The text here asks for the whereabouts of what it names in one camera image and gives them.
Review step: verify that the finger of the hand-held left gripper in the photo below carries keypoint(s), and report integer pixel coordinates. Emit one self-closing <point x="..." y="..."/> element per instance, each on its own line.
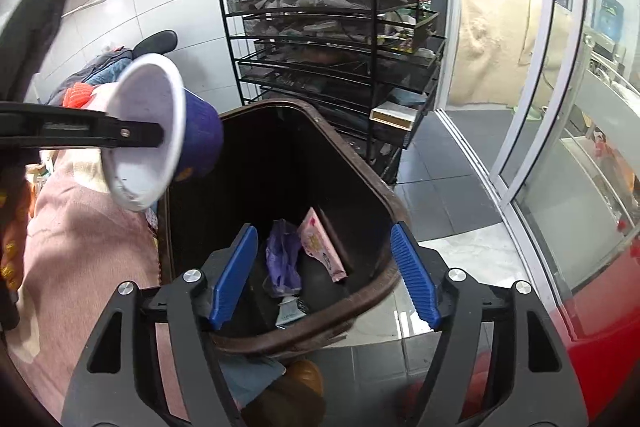
<point x="75" y="127"/>

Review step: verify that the blue water jug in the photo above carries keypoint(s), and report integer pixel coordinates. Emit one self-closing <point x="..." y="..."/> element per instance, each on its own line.
<point x="612" y="17"/>

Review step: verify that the white wall rod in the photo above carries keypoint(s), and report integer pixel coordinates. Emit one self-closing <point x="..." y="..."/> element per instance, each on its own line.
<point x="85" y="7"/>

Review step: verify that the dark orange patterned cloth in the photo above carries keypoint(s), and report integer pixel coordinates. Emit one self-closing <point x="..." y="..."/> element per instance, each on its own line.
<point x="12" y="247"/>

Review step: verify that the red cabinet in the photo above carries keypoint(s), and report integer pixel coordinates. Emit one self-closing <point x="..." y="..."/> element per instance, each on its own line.
<point x="600" y="347"/>

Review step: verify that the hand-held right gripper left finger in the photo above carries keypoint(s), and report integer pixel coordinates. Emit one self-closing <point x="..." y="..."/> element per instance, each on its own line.
<point x="232" y="277"/>

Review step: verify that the pink dotted blanket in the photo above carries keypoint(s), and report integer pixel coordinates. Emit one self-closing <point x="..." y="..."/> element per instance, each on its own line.
<point x="85" y="257"/>

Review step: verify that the pink printed packet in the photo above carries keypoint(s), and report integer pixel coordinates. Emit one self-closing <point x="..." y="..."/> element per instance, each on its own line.
<point x="322" y="242"/>

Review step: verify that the grey and white small packet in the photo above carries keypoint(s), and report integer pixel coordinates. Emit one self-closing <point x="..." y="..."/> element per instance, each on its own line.
<point x="290" y="312"/>

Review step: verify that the blue and white paper cup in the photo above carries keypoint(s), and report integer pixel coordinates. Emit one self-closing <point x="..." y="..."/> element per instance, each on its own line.
<point x="150" y="82"/>

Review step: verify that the blue cloth pile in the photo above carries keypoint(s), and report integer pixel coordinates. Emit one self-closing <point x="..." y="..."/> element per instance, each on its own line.
<point x="107" y="69"/>

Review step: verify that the white flat box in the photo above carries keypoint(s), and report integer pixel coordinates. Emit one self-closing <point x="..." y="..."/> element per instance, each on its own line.
<point x="392" y="114"/>

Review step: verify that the purple crumpled wrapper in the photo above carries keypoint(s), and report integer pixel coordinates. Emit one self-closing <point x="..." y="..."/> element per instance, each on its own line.
<point x="282" y="257"/>

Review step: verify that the glass sliding door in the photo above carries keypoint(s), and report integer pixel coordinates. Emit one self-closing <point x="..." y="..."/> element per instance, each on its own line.
<point x="537" y="32"/>

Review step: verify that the brown shoe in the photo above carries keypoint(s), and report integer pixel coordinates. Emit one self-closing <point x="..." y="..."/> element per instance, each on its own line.
<point x="305" y="377"/>

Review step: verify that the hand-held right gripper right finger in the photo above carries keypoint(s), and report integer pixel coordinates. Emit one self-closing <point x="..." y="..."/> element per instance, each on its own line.
<point x="415" y="277"/>

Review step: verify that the black padded stool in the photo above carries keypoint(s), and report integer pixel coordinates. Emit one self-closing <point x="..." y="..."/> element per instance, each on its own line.
<point x="157" y="42"/>

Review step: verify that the orange knitted item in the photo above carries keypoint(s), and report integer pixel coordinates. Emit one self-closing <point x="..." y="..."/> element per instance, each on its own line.
<point x="77" y="97"/>

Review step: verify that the brown plastic trash bin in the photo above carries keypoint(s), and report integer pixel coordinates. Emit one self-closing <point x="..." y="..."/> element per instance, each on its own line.
<point x="280" y="157"/>

